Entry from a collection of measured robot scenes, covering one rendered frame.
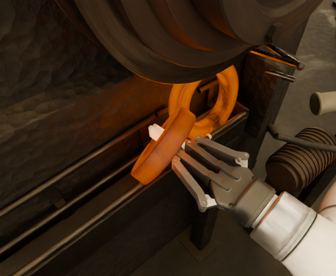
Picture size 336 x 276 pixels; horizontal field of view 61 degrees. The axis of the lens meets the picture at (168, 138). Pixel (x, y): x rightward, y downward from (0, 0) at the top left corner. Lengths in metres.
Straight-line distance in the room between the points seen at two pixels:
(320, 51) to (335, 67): 0.21
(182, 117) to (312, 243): 0.25
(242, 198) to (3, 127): 0.36
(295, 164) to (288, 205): 0.43
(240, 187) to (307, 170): 0.43
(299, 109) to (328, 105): 1.06
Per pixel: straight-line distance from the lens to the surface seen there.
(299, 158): 0.88
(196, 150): 0.50
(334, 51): 2.55
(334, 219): 0.48
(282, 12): 0.39
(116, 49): 0.34
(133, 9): 0.31
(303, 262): 0.45
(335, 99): 0.84
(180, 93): 0.55
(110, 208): 0.54
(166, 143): 0.44
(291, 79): 0.53
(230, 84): 0.65
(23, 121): 0.47
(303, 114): 1.87
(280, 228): 0.44
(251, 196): 0.45
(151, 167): 0.45
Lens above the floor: 1.17
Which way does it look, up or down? 48 degrees down
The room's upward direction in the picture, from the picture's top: straight up
